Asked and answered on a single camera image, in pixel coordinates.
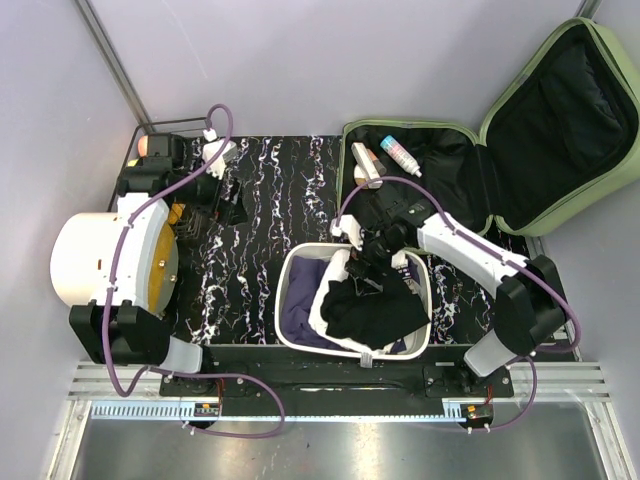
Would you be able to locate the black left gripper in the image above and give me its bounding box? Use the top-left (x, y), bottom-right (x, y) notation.
top-left (175, 157), bottom-right (249, 226)

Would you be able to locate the white grey cloth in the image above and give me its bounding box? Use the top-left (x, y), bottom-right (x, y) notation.
top-left (307, 248), bottom-right (431, 369)

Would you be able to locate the white rectangular plastic basin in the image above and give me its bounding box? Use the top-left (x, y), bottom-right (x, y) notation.
top-left (274, 242), bottom-right (432, 362)

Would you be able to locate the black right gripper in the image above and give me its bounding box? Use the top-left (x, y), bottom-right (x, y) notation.
top-left (345, 224), bottom-right (408, 296)

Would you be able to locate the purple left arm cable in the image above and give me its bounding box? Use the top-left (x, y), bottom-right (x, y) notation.
top-left (101, 103), bottom-right (286, 440)

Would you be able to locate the beige cosmetic stick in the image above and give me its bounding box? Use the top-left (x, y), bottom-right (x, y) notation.
top-left (369, 151), bottom-right (387, 176)

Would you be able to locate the white cylinder appliance orange lid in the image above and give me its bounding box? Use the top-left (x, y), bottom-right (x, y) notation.
top-left (50, 204), bottom-right (178, 315)

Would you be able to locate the green hard-shell suitcase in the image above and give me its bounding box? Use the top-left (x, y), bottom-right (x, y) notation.
top-left (337, 17), bottom-right (639, 236)

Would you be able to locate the black garment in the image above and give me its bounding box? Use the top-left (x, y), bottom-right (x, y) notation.
top-left (321, 270), bottom-right (428, 349)

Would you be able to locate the aluminium rail frame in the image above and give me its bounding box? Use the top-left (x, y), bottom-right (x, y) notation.
top-left (48, 354), bottom-right (639, 479)

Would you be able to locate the pink cup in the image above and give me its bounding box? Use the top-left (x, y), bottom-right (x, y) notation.
top-left (137, 135), bottom-right (149, 157)

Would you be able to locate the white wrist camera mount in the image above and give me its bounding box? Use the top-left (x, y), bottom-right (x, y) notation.
top-left (202, 129), bottom-right (237, 180)
top-left (330, 215), bottom-right (364, 251)

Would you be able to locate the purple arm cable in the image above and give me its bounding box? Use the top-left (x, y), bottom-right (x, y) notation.
top-left (101, 103), bottom-right (286, 440)
top-left (335, 176), bottom-right (584, 435)

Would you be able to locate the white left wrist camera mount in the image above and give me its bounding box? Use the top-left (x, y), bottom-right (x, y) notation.
top-left (202, 129), bottom-right (237, 180)

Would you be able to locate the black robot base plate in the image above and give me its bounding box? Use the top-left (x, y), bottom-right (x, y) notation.
top-left (160, 345), bottom-right (514, 420)

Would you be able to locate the white cosmetic tube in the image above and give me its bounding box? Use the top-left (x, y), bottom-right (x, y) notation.
top-left (351, 142), bottom-right (382, 189)

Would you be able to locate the pink blue tube bottle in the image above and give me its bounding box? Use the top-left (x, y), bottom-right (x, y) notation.
top-left (380, 135), bottom-right (422, 178)

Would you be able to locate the black wire dish rack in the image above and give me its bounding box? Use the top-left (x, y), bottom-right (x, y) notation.
top-left (109, 118), bottom-right (209, 239)

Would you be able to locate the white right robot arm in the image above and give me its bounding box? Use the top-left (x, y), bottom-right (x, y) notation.
top-left (331, 177), bottom-right (574, 397)

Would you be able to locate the white round cosmetic jar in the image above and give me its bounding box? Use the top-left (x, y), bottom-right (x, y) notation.
top-left (353, 165), bottom-right (369, 189)

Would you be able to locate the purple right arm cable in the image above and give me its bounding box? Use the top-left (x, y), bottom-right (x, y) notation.
top-left (335, 176), bottom-right (584, 435)

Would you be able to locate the navy blue garment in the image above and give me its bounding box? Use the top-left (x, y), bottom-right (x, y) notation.
top-left (282, 250), bottom-right (418, 353)

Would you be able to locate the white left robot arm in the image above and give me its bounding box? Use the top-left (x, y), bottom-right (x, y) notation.
top-left (51, 129), bottom-right (247, 396)

